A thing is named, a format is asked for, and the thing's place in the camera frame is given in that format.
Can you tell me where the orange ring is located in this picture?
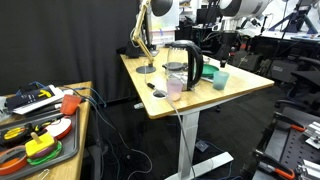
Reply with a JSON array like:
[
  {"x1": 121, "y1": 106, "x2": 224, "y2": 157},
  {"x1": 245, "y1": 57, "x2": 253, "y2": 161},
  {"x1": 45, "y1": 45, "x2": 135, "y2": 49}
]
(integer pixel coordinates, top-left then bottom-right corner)
[{"x1": 0, "y1": 145, "x2": 29, "y2": 177}]

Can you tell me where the red and white round disc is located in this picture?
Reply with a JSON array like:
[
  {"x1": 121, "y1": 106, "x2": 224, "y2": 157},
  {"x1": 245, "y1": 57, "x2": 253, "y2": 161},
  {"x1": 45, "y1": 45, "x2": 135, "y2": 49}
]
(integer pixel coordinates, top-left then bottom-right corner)
[{"x1": 43, "y1": 116, "x2": 73, "y2": 140}]

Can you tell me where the grey kettle power cable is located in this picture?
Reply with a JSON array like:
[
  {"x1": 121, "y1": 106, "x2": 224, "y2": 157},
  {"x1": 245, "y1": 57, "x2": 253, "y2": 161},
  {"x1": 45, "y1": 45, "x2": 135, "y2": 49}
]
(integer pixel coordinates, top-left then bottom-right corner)
[{"x1": 143, "y1": 59, "x2": 198, "y2": 180}]

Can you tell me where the white desk leg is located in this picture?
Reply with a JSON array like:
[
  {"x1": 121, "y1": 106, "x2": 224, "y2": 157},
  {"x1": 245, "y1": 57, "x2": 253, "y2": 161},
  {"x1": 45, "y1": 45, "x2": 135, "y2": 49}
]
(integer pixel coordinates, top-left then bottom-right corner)
[{"x1": 164, "y1": 111, "x2": 234, "y2": 180}]

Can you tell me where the white printed cardboard box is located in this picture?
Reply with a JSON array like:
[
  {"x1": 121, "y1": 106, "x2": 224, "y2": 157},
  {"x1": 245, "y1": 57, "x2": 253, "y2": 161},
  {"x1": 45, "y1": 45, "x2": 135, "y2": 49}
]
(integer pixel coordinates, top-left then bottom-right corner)
[{"x1": 151, "y1": 29, "x2": 178, "y2": 48}]

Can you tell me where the dark grey tray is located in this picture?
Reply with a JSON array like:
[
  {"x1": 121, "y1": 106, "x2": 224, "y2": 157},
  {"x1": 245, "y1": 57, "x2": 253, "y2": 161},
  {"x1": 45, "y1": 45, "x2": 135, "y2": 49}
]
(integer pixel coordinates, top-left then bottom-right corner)
[{"x1": 0, "y1": 106, "x2": 81, "y2": 180}]

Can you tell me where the wooden desk lamp black shade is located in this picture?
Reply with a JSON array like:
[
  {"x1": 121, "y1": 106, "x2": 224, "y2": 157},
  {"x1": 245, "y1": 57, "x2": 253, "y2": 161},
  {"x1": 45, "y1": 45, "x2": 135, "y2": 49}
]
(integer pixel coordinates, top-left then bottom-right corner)
[{"x1": 130, "y1": 0, "x2": 174, "y2": 75}]

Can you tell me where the translucent pink plastic cup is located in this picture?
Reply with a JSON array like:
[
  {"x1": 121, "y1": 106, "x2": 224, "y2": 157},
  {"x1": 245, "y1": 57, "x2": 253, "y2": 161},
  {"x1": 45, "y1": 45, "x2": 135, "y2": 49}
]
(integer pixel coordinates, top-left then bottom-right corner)
[{"x1": 166, "y1": 78, "x2": 184, "y2": 102}]

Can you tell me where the white paper stack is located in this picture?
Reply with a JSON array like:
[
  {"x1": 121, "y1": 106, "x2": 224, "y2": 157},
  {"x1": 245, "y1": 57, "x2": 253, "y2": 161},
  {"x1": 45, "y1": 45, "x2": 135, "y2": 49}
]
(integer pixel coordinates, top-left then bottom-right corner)
[{"x1": 13, "y1": 84, "x2": 66, "y2": 116}]

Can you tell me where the blue floor cable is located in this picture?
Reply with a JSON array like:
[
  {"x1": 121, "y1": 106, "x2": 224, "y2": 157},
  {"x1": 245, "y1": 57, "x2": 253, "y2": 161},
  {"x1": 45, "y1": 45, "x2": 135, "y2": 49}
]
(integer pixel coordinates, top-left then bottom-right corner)
[{"x1": 63, "y1": 86, "x2": 154, "y2": 180}]

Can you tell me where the black desk cable grommet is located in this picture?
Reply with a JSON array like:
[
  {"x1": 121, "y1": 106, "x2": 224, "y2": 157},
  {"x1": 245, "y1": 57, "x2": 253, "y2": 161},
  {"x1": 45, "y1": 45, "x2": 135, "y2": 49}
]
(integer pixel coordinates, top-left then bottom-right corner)
[{"x1": 153, "y1": 89, "x2": 167, "y2": 99}]

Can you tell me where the translucent blue plastic cup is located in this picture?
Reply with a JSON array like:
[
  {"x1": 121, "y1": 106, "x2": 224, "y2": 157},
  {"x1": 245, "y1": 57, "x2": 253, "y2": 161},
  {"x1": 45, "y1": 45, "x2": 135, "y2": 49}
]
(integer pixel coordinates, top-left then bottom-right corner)
[{"x1": 212, "y1": 70, "x2": 230, "y2": 91}]

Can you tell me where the black notebook yellow mark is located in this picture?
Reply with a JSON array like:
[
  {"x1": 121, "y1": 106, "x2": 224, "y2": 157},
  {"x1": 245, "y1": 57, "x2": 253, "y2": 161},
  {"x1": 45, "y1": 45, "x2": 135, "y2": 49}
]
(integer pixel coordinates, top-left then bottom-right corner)
[{"x1": 5, "y1": 85, "x2": 56, "y2": 111}]

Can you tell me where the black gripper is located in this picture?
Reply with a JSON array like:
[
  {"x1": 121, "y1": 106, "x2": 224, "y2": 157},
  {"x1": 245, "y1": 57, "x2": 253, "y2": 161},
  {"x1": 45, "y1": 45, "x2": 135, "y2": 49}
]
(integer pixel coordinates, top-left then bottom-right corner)
[{"x1": 218, "y1": 30, "x2": 238, "y2": 69}]

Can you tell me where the yellow stacking toy with peg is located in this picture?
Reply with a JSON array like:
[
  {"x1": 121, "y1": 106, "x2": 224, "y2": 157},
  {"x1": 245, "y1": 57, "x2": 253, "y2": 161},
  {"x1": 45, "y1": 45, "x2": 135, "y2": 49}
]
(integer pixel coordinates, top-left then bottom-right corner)
[{"x1": 24, "y1": 131, "x2": 64, "y2": 167}]

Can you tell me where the black backpack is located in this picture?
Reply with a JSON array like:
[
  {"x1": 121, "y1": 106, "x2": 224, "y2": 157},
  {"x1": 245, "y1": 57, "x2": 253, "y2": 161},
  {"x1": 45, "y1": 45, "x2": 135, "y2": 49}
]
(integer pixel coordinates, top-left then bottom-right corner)
[{"x1": 229, "y1": 49, "x2": 265, "y2": 73}]

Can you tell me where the orange plastic cup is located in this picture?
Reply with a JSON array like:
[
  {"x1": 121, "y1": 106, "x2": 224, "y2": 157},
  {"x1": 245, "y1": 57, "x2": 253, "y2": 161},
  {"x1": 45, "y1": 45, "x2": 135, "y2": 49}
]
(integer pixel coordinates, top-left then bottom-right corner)
[{"x1": 60, "y1": 94, "x2": 82, "y2": 116}]

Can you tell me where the black curtain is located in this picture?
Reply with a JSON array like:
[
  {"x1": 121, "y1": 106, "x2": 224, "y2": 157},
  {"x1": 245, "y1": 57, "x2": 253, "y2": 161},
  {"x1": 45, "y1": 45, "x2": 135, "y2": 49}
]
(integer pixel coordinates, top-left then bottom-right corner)
[{"x1": 0, "y1": 0, "x2": 142, "y2": 103}]

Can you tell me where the white digital kitchen scale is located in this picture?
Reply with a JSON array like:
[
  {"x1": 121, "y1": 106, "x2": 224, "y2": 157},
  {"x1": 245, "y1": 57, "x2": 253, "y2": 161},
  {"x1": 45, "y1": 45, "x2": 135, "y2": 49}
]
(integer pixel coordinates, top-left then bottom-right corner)
[{"x1": 200, "y1": 75, "x2": 215, "y2": 84}]

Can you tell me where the green plastic plate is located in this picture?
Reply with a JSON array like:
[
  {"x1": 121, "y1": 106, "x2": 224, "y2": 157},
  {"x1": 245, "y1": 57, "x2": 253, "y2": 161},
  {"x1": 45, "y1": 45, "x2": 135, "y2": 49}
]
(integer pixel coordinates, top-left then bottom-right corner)
[{"x1": 201, "y1": 63, "x2": 220, "y2": 78}]

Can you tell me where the black and yellow toy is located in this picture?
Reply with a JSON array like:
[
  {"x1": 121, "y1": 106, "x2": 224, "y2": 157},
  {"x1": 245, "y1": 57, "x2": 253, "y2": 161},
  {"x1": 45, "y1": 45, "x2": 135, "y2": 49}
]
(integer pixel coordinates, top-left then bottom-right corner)
[{"x1": 0, "y1": 123, "x2": 33, "y2": 146}]

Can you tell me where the black office chair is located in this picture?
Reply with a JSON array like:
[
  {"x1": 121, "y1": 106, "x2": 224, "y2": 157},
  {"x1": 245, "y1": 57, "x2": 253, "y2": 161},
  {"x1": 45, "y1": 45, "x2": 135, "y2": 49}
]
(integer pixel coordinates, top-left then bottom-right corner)
[{"x1": 269, "y1": 56, "x2": 320, "y2": 118}]

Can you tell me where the glass kettle with black handle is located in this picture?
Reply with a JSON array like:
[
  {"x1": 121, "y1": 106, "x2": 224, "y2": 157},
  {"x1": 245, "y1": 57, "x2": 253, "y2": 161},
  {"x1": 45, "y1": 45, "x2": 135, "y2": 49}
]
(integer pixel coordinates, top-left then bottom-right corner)
[{"x1": 162, "y1": 39, "x2": 204, "y2": 92}]

